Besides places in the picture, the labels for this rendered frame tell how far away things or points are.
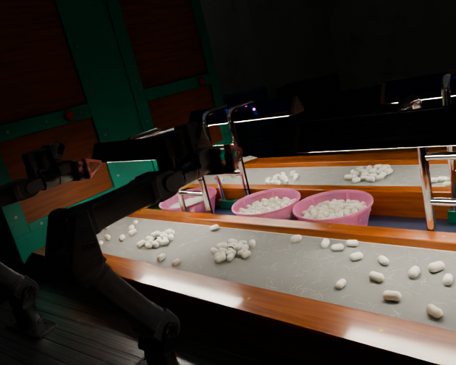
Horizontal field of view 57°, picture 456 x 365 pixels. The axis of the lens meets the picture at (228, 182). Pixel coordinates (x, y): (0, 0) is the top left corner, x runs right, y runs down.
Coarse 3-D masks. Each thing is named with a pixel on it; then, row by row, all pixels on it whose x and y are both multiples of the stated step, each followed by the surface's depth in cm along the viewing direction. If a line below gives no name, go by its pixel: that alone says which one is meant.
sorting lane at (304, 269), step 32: (128, 224) 184; (160, 224) 174; (192, 224) 164; (128, 256) 148; (192, 256) 135; (256, 256) 124; (288, 256) 120; (320, 256) 115; (416, 256) 104; (448, 256) 101; (288, 288) 104; (320, 288) 100; (352, 288) 97; (384, 288) 94; (416, 288) 92; (448, 288) 89; (416, 320) 82; (448, 320) 80
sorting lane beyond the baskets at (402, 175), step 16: (208, 176) 233; (224, 176) 224; (256, 176) 210; (272, 176) 203; (288, 176) 197; (304, 176) 191; (320, 176) 185; (336, 176) 180; (384, 176) 166; (400, 176) 161; (416, 176) 157; (432, 176) 154; (448, 176) 150
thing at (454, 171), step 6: (450, 72) 121; (444, 78) 119; (450, 78) 119; (444, 84) 118; (444, 90) 118; (450, 90) 119; (444, 96) 119; (450, 96) 119; (444, 102) 120; (450, 102) 119; (450, 150) 123; (450, 162) 124; (450, 168) 125; (450, 174) 125; (450, 180) 126; (450, 186) 127; (450, 210) 129; (450, 216) 129; (450, 222) 130
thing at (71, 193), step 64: (0, 0) 162; (64, 0) 179; (128, 0) 204; (192, 0) 233; (0, 64) 162; (64, 64) 181; (128, 64) 203; (192, 64) 235; (0, 128) 161; (64, 128) 181; (128, 128) 204; (64, 192) 181
